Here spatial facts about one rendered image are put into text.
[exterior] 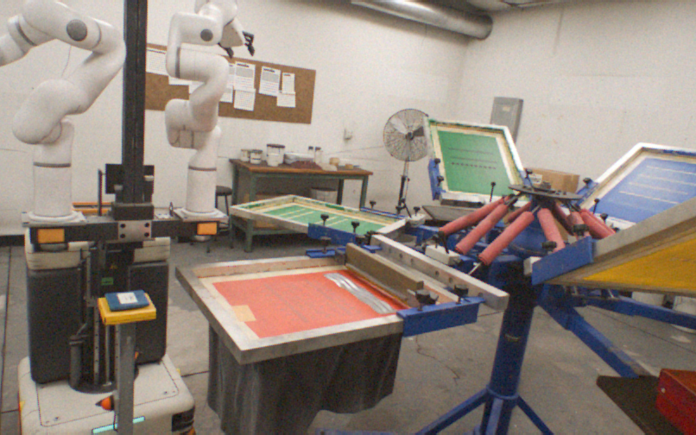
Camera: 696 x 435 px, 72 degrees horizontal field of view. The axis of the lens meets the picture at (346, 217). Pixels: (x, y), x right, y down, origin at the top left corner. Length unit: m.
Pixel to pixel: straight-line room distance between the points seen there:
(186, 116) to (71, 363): 1.23
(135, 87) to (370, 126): 4.78
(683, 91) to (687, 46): 0.41
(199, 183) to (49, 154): 0.43
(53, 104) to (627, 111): 5.21
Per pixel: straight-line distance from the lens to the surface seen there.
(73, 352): 2.33
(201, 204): 1.71
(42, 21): 1.51
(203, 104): 1.50
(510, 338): 2.34
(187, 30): 1.54
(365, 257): 1.71
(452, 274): 1.71
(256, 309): 1.45
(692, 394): 1.18
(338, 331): 1.28
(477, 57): 7.08
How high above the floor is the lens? 1.55
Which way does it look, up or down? 13 degrees down
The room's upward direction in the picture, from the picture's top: 7 degrees clockwise
